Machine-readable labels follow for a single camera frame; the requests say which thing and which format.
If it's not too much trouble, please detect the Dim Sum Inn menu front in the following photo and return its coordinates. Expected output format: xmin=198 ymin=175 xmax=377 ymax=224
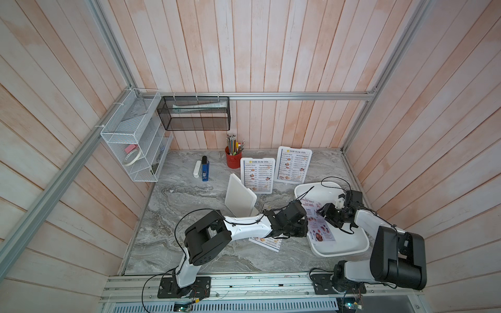
xmin=249 ymin=237 xmax=283 ymax=252

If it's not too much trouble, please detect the special menu sheet top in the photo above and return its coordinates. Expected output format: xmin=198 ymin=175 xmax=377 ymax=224
xmin=301 ymin=198 xmax=335 ymax=243

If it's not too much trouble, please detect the white menu holder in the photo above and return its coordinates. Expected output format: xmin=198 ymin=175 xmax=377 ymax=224
xmin=239 ymin=157 xmax=277 ymax=195
xmin=273 ymin=145 xmax=313 ymax=185
xmin=224 ymin=173 xmax=258 ymax=218

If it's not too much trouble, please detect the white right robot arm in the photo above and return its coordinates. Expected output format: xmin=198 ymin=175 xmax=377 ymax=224
xmin=317 ymin=190 xmax=427 ymax=293

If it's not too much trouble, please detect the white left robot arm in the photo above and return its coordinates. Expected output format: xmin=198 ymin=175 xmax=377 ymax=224
xmin=173 ymin=200 xmax=308 ymax=288

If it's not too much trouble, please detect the Dim Sum Inn menu right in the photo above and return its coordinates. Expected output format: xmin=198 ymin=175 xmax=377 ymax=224
xmin=277 ymin=150 xmax=311 ymax=183

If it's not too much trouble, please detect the white plastic tray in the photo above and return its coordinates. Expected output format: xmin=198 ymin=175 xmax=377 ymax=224
xmin=294 ymin=181 xmax=369 ymax=258

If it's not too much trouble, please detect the red metal pen cup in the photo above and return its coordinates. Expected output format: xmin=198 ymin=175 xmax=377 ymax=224
xmin=225 ymin=147 xmax=242 ymax=169

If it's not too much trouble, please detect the pencils and pens bundle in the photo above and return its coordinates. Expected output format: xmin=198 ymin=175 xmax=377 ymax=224
xmin=226 ymin=134 xmax=246 ymax=156

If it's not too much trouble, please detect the blue stapler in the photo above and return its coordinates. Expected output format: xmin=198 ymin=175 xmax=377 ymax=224
xmin=202 ymin=156 xmax=210 ymax=181

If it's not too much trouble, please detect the black mesh basket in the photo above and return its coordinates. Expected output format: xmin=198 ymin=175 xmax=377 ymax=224
xmin=157 ymin=96 xmax=231 ymax=131

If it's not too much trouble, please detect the white tape roll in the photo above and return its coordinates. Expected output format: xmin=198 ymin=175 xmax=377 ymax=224
xmin=123 ymin=148 xmax=142 ymax=167

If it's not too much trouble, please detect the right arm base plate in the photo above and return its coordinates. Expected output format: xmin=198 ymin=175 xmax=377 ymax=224
xmin=309 ymin=273 xmax=367 ymax=295

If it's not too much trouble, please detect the aluminium front rail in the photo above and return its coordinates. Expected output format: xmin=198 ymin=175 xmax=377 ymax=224
xmin=97 ymin=272 xmax=431 ymax=312

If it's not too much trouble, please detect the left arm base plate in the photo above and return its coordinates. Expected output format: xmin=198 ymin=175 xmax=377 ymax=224
xmin=157 ymin=276 xmax=211 ymax=299

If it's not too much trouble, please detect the white wire mesh shelf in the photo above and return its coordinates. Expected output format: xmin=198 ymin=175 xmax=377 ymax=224
xmin=100 ymin=88 xmax=173 ymax=182

